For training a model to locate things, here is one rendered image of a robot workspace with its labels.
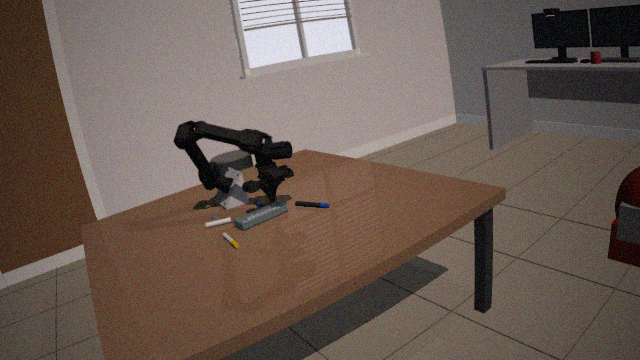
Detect black stylus with blue tip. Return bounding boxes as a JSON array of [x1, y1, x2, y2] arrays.
[[295, 201, 329, 208]]

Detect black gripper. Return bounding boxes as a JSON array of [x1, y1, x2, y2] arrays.
[[242, 159, 294, 203]]

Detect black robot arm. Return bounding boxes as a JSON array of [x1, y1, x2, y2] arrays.
[[174, 120, 292, 194]]

